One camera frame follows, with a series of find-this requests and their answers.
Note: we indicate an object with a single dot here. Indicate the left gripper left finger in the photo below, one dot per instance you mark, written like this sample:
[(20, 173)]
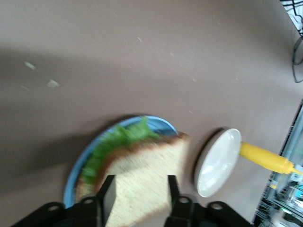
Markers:
[(104, 203)]

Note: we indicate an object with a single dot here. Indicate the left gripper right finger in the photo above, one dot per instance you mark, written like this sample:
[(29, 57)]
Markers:
[(184, 208)]

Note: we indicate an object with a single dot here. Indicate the brown bread slice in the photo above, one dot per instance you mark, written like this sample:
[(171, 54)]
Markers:
[(146, 170)]

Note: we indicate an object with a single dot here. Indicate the green lettuce leaf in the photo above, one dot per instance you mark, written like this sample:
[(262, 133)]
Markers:
[(113, 144)]

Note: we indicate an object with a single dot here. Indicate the yellow mustard squeeze bottle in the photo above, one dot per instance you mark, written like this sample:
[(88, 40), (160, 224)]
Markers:
[(265, 157)]

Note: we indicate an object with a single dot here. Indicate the blue round plate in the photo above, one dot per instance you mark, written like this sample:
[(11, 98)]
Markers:
[(73, 175)]

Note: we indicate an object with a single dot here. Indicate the beige round plate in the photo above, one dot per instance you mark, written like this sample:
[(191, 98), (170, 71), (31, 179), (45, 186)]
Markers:
[(217, 163)]

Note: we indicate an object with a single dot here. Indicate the aluminium frame profile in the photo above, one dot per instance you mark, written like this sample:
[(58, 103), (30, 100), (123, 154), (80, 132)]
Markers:
[(290, 142)]

